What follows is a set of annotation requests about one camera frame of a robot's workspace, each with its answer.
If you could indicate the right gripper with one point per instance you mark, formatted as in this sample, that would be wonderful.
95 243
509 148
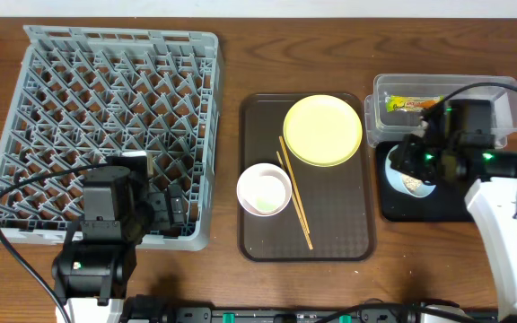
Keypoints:
407 158

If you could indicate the clear plastic bin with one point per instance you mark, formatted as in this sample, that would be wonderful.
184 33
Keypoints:
384 126

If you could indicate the food scraps on plate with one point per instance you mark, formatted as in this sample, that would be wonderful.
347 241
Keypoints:
411 184

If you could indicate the green orange snack wrapper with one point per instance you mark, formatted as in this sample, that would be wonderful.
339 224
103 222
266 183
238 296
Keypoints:
410 104

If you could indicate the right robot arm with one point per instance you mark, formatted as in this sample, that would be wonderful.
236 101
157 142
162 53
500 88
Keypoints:
492 203

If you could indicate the wooden chopstick upper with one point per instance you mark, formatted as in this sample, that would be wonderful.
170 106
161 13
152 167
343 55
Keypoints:
292 177

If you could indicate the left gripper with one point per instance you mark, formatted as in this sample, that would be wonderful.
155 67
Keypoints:
169 208

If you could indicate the grey plastic dish rack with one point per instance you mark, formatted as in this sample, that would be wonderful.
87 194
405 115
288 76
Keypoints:
87 93

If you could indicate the black rectangular tray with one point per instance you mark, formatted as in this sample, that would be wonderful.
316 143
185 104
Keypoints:
443 205

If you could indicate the wooden chopstick lower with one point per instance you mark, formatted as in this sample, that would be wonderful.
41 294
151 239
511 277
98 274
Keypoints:
296 206

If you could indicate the yellow round plate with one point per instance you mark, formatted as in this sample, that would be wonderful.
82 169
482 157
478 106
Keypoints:
322 130

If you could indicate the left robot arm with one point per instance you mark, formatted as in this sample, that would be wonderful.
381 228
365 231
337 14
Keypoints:
98 257

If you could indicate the light blue small plate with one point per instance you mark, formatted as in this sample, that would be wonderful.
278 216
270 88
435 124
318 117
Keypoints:
394 179

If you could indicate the white pink bowl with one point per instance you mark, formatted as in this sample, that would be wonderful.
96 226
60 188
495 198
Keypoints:
264 190

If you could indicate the wooden chopstick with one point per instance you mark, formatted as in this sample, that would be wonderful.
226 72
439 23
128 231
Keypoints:
296 206
292 177

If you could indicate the dark brown serving tray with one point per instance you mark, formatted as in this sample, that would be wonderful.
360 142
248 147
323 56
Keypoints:
337 200

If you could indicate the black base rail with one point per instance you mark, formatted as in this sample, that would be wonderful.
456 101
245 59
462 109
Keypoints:
285 316

